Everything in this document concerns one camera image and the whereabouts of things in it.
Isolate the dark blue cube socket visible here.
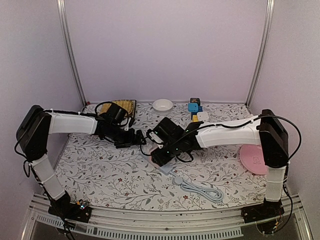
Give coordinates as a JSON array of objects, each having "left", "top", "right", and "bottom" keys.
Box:
[{"left": 190, "top": 105, "right": 204, "bottom": 122}]

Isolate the aluminium frame post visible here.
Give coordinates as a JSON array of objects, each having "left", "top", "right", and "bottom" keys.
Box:
[
  {"left": 56, "top": 0, "right": 87, "bottom": 107},
  {"left": 245, "top": 0, "right": 275, "bottom": 108}
]

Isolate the dark patterned cube socket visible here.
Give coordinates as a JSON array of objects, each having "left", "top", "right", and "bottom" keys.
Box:
[{"left": 189, "top": 97, "right": 201, "bottom": 106}]

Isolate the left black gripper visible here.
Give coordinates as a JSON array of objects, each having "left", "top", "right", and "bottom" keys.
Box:
[{"left": 108, "top": 123, "right": 147, "bottom": 149}]

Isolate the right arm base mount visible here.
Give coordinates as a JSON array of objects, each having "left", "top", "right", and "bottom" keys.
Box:
[{"left": 241, "top": 199, "right": 285, "bottom": 235}]

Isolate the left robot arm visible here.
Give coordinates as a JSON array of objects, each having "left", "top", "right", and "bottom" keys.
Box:
[{"left": 14, "top": 102, "right": 146, "bottom": 218}]

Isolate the front aluminium rail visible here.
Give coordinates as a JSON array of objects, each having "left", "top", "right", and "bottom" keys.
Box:
[{"left": 21, "top": 194, "right": 315, "bottom": 240}]

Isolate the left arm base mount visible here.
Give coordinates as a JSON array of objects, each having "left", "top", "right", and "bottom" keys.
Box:
[{"left": 48, "top": 199, "right": 93, "bottom": 223}]

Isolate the pink plate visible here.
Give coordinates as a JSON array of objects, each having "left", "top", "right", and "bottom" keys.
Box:
[{"left": 239, "top": 144, "right": 268, "bottom": 175}]

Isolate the white travel adapter plug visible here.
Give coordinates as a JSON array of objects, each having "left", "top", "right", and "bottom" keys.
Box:
[{"left": 196, "top": 111, "right": 210, "bottom": 122}]

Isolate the white bowl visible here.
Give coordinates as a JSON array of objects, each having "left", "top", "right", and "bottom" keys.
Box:
[{"left": 152, "top": 99, "right": 174, "bottom": 112}]

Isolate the left aluminium frame post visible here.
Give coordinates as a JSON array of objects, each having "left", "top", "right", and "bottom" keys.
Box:
[{"left": 56, "top": 0, "right": 87, "bottom": 107}]

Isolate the light blue adapter plug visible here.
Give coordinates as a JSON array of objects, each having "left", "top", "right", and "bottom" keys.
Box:
[{"left": 187, "top": 102, "right": 199, "bottom": 113}]

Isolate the dark tray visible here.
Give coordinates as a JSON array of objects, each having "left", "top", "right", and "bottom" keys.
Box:
[{"left": 99, "top": 99, "right": 137, "bottom": 122}]

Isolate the grey-blue power strip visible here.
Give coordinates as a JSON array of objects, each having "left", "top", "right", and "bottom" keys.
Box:
[{"left": 139, "top": 146, "right": 176, "bottom": 175}]

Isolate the pink cube socket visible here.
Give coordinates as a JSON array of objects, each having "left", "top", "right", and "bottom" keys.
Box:
[{"left": 151, "top": 156, "right": 163, "bottom": 168}]

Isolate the right aluminium frame post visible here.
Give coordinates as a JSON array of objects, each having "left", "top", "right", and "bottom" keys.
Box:
[{"left": 245, "top": 0, "right": 275, "bottom": 108}]

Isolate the grey-blue coiled power cable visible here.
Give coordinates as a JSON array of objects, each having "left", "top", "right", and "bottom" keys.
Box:
[{"left": 173, "top": 172, "right": 225, "bottom": 203}]

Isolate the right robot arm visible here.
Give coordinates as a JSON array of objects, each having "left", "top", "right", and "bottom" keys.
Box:
[{"left": 147, "top": 109, "right": 289, "bottom": 220}]

